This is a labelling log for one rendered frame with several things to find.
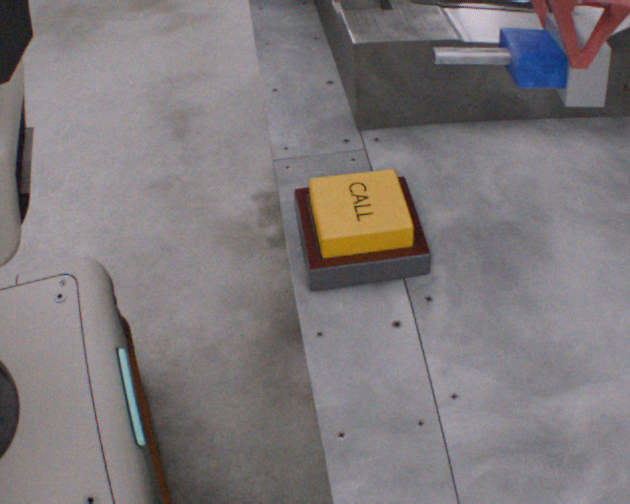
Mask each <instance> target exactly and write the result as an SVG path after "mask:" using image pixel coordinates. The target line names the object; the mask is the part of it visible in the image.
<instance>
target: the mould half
mask: <svg viewBox="0 0 630 504"><path fill-rule="evenodd" d="M313 1H314V4H315V7H316V10H317V13H318V15H319V18H320V21H321V24H322V27H323V30H324V33H325V35H326V38H327V41H328V44H329V47H330V50H331V53H332V56H333V59H334V62H335V65H336V68H337V70H338V73H339V76H340V79H341V82H342V85H343V88H344V91H345V94H346V97H347V100H348V103H349V106H350V109H351V112H352V116H353V119H354V122H355V125H356V128H357V130H367V129H378V128H390V127H402V126H416V125H430V124H445V123H462V122H481V121H502V120H526V119H554V118H588V117H630V94H628V93H627V92H626V91H625V90H624V81H626V80H628V79H630V14H629V15H628V16H627V17H626V18H625V19H624V21H623V22H622V23H621V24H620V25H619V26H618V27H617V28H616V29H615V31H614V32H613V33H612V34H611V35H610V36H609V37H608V38H607V40H606V41H605V42H606V43H607V44H608V46H609V47H610V48H611V55H610V64H609V72H608V80H607V88H606V96H605V103H604V107H568V106H565V104H564V103H563V101H562V100H561V98H560V97H559V95H558V93H557V92H556V90H555V89H554V88H519V87H517V86H516V84H515V83H514V81H513V79H512V78H511V76H510V74H509V73H508V71H507V70H506V68H505V66H504V65H503V64H435V63H434V61H433V58H432V48H434V47H463V48H499V29H500V28H501V27H503V28H524V29H542V27H541V24H540V22H539V19H538V17H537V14H536V13H531V12H516V11H503V10H489V9H474V8H443V7H440V6H437V5H421V4H416V3H412V2H410V1H407V0H389V2H390V4H391V5H392V7H393V9H394V10H372V11H355V12H348V11H341V12H340V14H341V23H340V21H339V18H338V16H337V13H336V11H335V8H334V6H333V3H332V0H313ZM603 10H604V9H603V8H595V7H584V6H575V8H574V11H572V15H576V16H584V17H585V18H586V19H587V20H588V21H589V22H590V24H591V25H592V26H593V27H595V25H596V23H597V21H598V20H599V18H600V16H601V14H602V12H603ZM542 30H543V29H542Z"/></svg>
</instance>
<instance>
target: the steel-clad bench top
mask: <svg viewBox="0 0 630 504"><path fill-rule="evenodd" d="M248 1H249V8H250V15H251V22H252V29H253V35H254V42H255V49H256V55H257V62H258V69H259V75H260V82H261V89H262V95H263V102H264V108H265V115H266V121H267V128H268V134H269V140H270V147H271V153H272V159H273V166H274V172H275V178H276V184H277V190H278V197H279V203H280V209H281V215H282V221H283V227H284V233H285V239H286V245H287V251H288V257H289V262H290V268H291V274H292V280H293V286H294V292H295V298H296V303H297V309H298V315H299V320H300V326H301V332H302V337H303V343H304V349H305V354H306V360H307V365H308V371H309V376H310V382H311V387H312V393H313V398H314V404H315V409H316V414H317V420H318V425H319V430H320V436H321V441H322V446H323V452H324V457H325V462H326V468H327V473H328V478H329V483H330V489H331V494H332V499H333V504H630V117H588V118H554V119H526V120H502V121H481V122H462V123H445V124H430V125H416V126H402V127H390V128H378V129H367V130H357V128H356V125H355V122H354V119H353V116H352V112H351V109H350V106H349V103H348V100H347V97H346V94H345V91H344V88H343V85H342V82H341V79H340V76H339V73H338V70H337V68H336V65H335V62H334V59H333V56H332V53H331V50H330V47H329V44H328V41H327V38H326V35H325V33H324V30H323V27H322V24H321V21H320V18H319V15H318V13H317V10H316V7H315V4H314V1H313V0H248ZM360 135H361V136H360ZM361 138H362V139H361ZM362 141H363V142H362ZM363 144H364V145H363ZM364 147H365V148H364ZM365 150H366V151H365ZM366 153H367V154H366ZM368 160H369V161H368ZM369 163H370V164H369ZM370 166H371V167H370ZM371 169H372V170H371ZM382 170H395V172H396V175H397V177H402V176H404V177H405V178H406V181H407V184H408V186H409V189H410V192H411V195H412V198H413V201H414V204H415V207H416V210H417V213H418V216H419V219H420V222H421V225H422V228H423V231H424V234H425V237H426V241H427V244H428V247H429V250H430V253H431V260H430V273H429V274H428V275H422V276H416V277H409V278H404V280H403V278H402V279H395V280H388V281H381V282H374V283H367V284H360V285H353V286H345V287H338V288H331V289H323V290H316V291H311V290H310V288H309V283H308V277H307V272H306V267H305V261H304V256H303V250H302V245H301V240H300V234H299V229H298V224H297V218H296V213H295V204H294V190H295V189H298V188H306V187H309V180H310V179H312V178H320V177H328V176H337V175H345V174H354V173H363V172H372V171H382ZM404 282H405V283H404ZM405 286H406V287H405ZM406 289H407V291H406ZM407 293H408V294H407ZM408 297H409V298H408ZM409 301H410V302H409ZM410 304H411V306H410ZM411 308H412V309H411ZM412 312H413V313H412ZM413 316H414V317H413ZM414 319H415V321H414ZM415 323H416V325H415ZM416 327H417V329H416ZM417 331H418V332H417ZM418 335H419V336H418ZM419 339H420V340H419ZM420 343H421V344H420ZM421 347H422V348H421ZM422 351H423V352H422ZM423 355H424V356H423ZM424 359H425V360H424ZM425 363H426V364H425ZM426 367H427V368H426ZM427 371H428V372H427ZM428 375H429V376H428ZM429 379H430V380H429ZM430 383H431V384H430ZM431 387H432V389H431ZM432 391H433V393H432ZM433 395H434V397H433ZM434 400H435V401H434ZM435 404H436V405H435ZM436 408H437V410H436ZM437 412H438V414H437ZM438 416H439V418H438ZM439 421H440V422H439ZM440 425H441V427H440ZM441 429H442V431H441ZM442 433H443V435H442ZM443 438H444V439H443ZM444 442H445V444H444ZM445 446H446V448H445ZM446 451H447V452H446ZM447 455H448V457H447ZM448 460H449V461H448ZM449 464H450V466H449ZM450 468H451V470H450ZM451 473H452V474H451ZM452 477H453V479H452ZM453 482H454V483H453ZM454 486H455V488H454ZM455 491H456V492H455ZM456 495H457V497H456ZM457 500H458V501H457Z"/></svg>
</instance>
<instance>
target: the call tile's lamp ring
mask: <svg viewBox="0 0 630 504"><path fill-rule="evenodd" d="M397 178H398V181H399V184H400V187H401V190H402V193H403V196H404V199H405V202H406V205H407V208H408V211H409V214H410V217H411V220H412V223H413V226H414V227H413V234H414V237H415V240H416V243H417V247H410V248H403V249H395V250H388V251H380V252H373V253H365V254H358V255H350V256H343V257H335V258H327V259H320V260H319V257H318V252H317V247H316V242H315V237H314V232H313V227H312V222H311V217H310V212H309V207H308V202H307V198H306V194H310V193H309V187H306V188H298V189H295V194H296V199H297V204H298V210H299V215H300V220H301V226H302V231H303V236H304V241H305V247H306V252H307V257H308V262H309V268H310V270H312V269H320V268H327V267H335V266H343V265H350V264H358V263H365V262H372V261H380V260H387V259H394V258H402V257H409V256H416V255H423V254H430V252H429V249H428V245H427V242H426V239H425V236H424V233H423V230H422V227H421V224H420V221H419V218H418V215H417V212H416V209H415V206H414V203H413V200H412V197H411V194H410V191H409V188H408V185H407V182H406V179H405V177H404V176H402V177H397Z"/></svg>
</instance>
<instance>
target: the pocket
mask: <svg viewBox="0 0 630 504"><path fill-rule="evenodd" d="M332 3H333V6H334V8H335V11H336V13H337V16H338V18H339V21H340V23H341V14H340V12H341V11H348V12H355V11H372V10H394V9H393V7H392V5H391V4H390V2H389V0H332Z"/></svg>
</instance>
